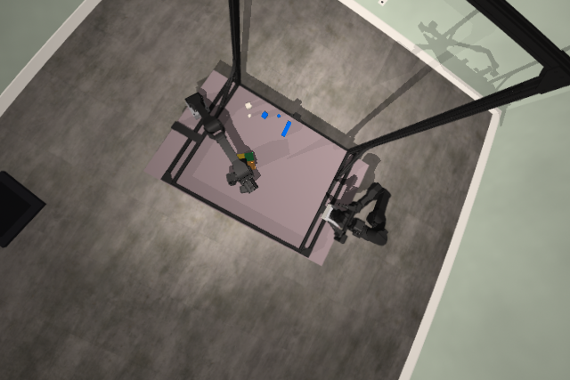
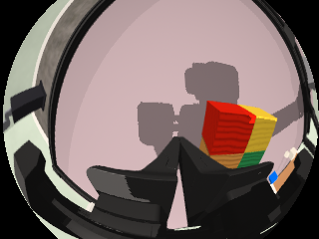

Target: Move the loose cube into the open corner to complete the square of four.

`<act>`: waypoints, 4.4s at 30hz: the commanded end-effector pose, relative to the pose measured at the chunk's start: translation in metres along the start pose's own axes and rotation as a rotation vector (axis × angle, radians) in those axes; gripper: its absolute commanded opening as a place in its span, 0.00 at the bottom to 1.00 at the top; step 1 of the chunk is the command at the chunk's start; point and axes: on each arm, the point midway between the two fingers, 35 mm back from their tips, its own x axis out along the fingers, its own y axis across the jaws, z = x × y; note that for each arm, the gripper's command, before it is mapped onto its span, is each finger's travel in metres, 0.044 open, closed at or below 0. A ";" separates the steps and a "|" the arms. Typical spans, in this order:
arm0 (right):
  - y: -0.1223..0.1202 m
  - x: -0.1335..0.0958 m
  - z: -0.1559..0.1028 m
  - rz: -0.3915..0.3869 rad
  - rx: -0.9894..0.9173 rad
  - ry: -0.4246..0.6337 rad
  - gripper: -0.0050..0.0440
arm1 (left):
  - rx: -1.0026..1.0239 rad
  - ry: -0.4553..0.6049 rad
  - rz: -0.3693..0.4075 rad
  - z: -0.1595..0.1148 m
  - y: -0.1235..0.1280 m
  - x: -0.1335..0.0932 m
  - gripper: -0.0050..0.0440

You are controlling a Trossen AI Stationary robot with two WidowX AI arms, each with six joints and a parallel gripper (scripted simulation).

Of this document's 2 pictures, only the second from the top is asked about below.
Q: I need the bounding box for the yellow cube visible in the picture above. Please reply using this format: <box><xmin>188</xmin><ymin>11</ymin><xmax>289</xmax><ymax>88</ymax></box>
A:
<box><xmin>239</xmin><ymin>105</ymin><xmax>277</xmax><ymax>153</ymax></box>

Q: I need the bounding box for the wooden cube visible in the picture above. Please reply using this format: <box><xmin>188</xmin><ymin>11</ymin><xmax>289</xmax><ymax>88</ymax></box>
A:
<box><xmin>199</xmin><ymin>137</ymin><xmax>244</xmax><ymax>168</ymax></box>

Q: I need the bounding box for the green cube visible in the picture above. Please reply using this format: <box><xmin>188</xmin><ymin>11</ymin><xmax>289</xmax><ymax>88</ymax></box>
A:
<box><xmin>237</xmin><ymin>150</ymin><xmax>265</xmax><ymax>168</ymax></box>

